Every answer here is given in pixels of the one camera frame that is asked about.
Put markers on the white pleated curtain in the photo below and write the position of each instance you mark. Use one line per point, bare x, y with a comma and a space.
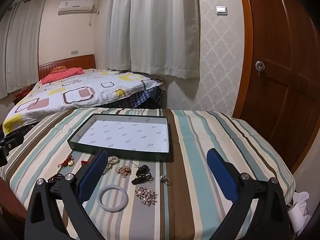
155, 30

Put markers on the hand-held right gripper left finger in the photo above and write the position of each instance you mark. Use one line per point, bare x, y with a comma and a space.
92, 177

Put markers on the wall light switch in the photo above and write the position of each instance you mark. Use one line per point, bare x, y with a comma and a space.
221, 10

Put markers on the striped blanket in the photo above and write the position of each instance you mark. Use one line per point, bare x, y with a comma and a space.
180, 205

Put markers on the red decoration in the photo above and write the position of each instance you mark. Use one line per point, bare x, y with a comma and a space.
23, 92

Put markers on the red pillow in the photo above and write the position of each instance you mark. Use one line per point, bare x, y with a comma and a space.
67, 73

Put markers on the wooden headboard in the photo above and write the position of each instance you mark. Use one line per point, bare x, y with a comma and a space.
75, 61

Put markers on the brown wooden door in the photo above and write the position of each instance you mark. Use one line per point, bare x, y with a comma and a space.
282, 80

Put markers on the red knot gold charm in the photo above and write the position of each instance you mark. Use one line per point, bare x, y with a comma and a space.
70, 163

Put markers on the metal door lock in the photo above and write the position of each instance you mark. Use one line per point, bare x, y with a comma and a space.
260, 66

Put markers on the small red knot ornament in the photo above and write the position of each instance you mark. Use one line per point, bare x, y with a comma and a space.
83, 162

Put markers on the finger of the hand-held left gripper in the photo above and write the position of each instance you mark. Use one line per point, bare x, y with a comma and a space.
13, 141
3, 158

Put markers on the small orange cushion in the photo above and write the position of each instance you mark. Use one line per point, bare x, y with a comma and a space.
58, 68

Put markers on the white jade bangle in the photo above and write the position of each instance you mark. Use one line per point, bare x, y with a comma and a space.
102, 200

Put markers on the rhinestone brooch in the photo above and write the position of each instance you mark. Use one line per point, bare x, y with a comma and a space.
123, 171

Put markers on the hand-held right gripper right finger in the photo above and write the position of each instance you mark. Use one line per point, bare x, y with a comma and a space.
222, 177

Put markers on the white window curtain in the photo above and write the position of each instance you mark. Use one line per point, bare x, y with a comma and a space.
22, 50

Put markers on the blue plaid bed sheet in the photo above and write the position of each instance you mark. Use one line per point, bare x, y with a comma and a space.
140, 100

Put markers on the dark gourd pendant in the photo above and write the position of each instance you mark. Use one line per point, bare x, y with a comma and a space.
142, 170

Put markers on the white plastic bag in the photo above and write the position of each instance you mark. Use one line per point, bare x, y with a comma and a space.
298, 210

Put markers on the pearl flower brooch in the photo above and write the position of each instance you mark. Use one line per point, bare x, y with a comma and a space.
145, 195

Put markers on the white air conditioner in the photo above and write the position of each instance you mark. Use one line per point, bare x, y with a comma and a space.
76, 6

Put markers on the white patterned bed sheet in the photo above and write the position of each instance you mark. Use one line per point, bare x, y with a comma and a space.
100, 90

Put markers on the wall socket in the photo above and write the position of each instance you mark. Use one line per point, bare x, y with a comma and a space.
74, 52

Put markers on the dark green cardboard box tray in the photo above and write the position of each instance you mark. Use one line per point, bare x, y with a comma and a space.
125, 132

